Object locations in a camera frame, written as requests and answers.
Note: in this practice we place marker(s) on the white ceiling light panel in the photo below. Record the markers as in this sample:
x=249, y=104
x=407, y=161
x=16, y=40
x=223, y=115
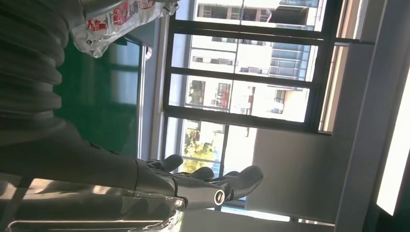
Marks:
x=394, y=153

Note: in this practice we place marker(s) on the electronic weighing scale steel tray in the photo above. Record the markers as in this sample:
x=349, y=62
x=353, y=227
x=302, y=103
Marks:
x=80, y=208

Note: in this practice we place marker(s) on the black window frame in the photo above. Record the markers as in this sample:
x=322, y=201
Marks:
x=240, y=76

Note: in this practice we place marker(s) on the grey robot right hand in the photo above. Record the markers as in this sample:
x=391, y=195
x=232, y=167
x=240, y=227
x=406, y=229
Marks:
x=80, y=160

